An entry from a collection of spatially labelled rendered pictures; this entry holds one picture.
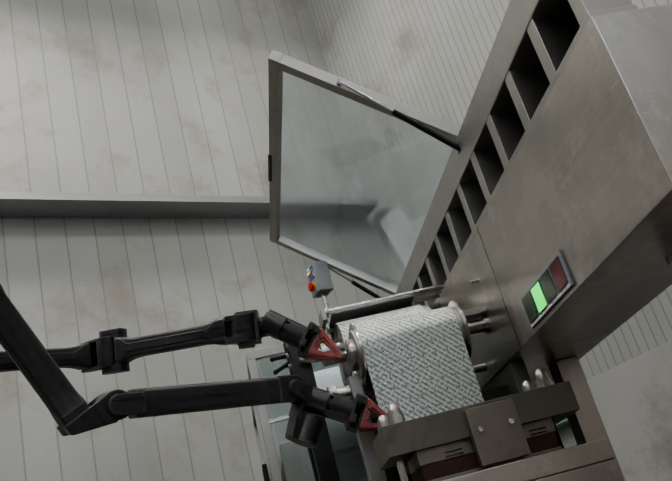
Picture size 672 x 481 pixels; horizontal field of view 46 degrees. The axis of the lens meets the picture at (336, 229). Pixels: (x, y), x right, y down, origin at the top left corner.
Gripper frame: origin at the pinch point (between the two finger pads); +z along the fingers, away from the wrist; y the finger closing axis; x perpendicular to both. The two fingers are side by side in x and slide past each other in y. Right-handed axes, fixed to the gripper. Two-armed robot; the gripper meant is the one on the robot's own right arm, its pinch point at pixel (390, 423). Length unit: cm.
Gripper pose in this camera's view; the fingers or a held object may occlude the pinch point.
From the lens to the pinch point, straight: 181.6
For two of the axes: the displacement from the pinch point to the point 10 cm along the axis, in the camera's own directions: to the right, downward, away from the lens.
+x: 2.7, -8.6, 4.3
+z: 9.6, 2.8, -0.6
